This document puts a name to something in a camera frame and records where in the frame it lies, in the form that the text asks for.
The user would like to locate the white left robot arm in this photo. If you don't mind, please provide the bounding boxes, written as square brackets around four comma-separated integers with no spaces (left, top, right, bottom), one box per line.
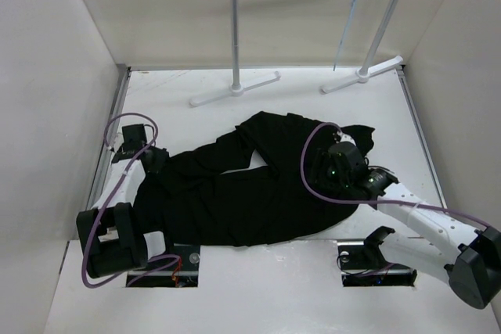
[76,124,176,278]

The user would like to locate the black trousers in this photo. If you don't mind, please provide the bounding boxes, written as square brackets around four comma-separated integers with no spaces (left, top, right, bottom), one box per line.
[133,112,356,246]

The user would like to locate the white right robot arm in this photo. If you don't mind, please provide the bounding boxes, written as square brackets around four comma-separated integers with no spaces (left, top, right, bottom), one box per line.
[306,142,500,309]

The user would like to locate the translucent blue clothes hanger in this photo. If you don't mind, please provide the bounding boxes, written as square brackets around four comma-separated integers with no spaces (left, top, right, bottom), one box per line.
[333,0,357,72]

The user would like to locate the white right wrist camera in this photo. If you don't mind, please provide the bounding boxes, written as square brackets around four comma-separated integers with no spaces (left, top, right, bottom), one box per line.
[333,130,356,145]

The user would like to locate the white clothes rack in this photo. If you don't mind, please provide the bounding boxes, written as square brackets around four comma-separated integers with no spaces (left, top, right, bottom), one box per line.
[189,0,404,107]

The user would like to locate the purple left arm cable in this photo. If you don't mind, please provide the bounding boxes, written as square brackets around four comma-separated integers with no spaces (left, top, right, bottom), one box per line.
[80,113,181,290]

